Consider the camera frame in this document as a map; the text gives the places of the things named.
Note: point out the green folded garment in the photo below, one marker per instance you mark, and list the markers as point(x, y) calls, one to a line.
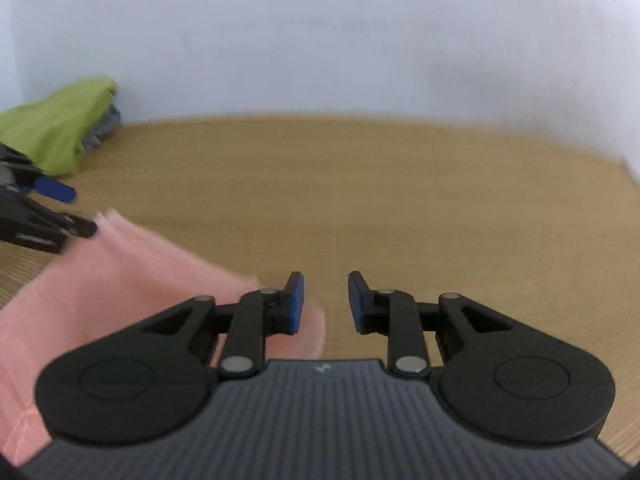
point(50, 131)

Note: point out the pink sheer fabric sheet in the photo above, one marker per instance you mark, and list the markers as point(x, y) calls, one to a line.
point(119, 277)

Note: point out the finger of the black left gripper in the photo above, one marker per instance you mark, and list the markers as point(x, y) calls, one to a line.
point(54, 189)
point(75, 224)

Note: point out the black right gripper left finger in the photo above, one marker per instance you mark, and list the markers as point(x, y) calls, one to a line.
point(153, 377)

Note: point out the grey folded garment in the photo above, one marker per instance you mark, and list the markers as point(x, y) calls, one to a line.
point(101, 131)

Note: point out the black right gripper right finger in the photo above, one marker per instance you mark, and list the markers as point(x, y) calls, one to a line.
point(495, 375)

